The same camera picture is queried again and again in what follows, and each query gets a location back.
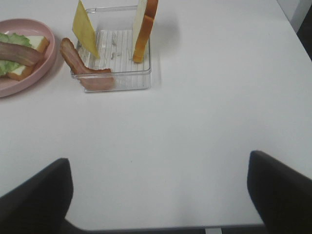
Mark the green lettuce leaf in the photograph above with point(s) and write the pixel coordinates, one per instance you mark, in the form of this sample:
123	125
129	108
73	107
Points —
7	66

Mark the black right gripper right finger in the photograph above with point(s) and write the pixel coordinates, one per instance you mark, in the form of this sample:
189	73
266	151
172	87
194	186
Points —
281	195

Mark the bacon strip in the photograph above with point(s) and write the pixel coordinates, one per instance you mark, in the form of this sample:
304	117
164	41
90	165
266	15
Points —
21	54
74	61

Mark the pink round plate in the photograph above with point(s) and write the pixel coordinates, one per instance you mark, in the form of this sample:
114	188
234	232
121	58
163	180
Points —
28	27

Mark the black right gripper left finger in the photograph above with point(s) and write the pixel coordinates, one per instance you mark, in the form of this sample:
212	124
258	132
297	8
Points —
40	204

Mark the white bread slice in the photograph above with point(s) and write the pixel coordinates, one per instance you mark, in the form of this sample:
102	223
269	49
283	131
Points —
17	71
142	27

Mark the yellow cheese slice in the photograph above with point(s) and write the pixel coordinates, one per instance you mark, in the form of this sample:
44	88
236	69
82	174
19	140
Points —
84	30

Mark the clear right plastic tray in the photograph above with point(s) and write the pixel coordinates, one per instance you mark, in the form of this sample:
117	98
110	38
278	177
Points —
114	33

